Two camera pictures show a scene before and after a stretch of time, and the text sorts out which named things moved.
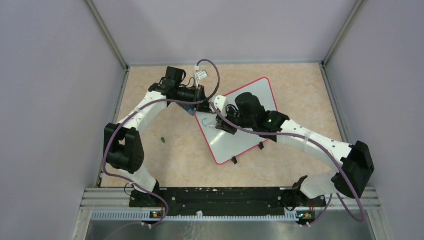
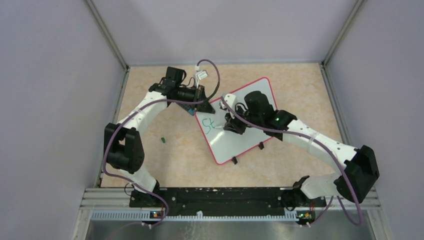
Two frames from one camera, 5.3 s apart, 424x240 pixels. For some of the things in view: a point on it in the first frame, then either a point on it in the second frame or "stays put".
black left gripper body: x=200 y=90 stays put
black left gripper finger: x=204 y=107 stays put
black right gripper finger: x=220 y=122 to x=229 y=121
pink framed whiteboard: x=224 y=145 stays put
